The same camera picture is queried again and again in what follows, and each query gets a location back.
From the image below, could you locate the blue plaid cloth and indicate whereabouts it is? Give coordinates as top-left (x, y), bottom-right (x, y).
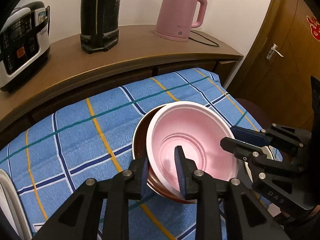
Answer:
top-left (0, 67), bottom-right (284, 240)

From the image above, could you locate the pink bowl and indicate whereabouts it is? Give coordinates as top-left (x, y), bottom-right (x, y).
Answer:
top-left (146, 101), bottom-right (240, 197)

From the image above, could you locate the silver door handle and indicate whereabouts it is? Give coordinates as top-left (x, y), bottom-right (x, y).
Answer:
top-left (266, 43), bottom-right (284, 61)

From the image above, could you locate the wooden door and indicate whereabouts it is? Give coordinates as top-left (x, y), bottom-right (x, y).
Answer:
top-left (225, 0), bottom-right (320, 130)

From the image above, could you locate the tall black flask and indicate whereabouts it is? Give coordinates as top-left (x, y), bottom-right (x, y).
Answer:
top-left (80, 0), bottom-right (125, 54)

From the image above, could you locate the black kettle cord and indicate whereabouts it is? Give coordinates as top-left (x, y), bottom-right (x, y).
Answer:
top-left (189, 29), bottom-right (220, 48)

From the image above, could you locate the wooden cabinet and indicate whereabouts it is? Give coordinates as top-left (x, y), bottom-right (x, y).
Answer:
top-left (0, 24), bottom-right (244, 140)

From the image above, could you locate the red door decoration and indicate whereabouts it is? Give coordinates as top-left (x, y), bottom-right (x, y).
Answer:
top-left (306, 15), bottom-right (320, 42)

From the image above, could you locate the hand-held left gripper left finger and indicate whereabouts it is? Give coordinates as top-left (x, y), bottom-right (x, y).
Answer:
top-left (31, 158), bottom-right (150, 240)

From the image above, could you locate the white rice cooker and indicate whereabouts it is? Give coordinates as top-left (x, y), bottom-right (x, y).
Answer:
top-left (0, 1), bottom-right (51, 93)

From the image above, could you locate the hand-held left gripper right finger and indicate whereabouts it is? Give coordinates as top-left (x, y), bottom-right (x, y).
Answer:
top-left (174, 145), bottom-right (290, 240)

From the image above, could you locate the pink electric kettle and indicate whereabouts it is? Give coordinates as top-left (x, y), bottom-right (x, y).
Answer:
top-left (153, 0), bottom-right (208, 42)

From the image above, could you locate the dark brown stool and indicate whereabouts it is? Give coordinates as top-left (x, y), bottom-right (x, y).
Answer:
top-left (234, 98), bottom-right (275, 130)

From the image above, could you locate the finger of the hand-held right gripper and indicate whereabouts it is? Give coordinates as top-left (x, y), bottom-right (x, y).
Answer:
top-left (220, 136), bottom-right (304, 180)
top-left (229, 123), bottom-right (311, 154)

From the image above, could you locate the brown bowl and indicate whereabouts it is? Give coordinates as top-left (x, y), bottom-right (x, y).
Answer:
top-left (132, 104), bottom-right (208, 204)

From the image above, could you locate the white plate edge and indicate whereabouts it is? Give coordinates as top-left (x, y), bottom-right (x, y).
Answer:
top-left (0, 169), bottom-right (33, 240)

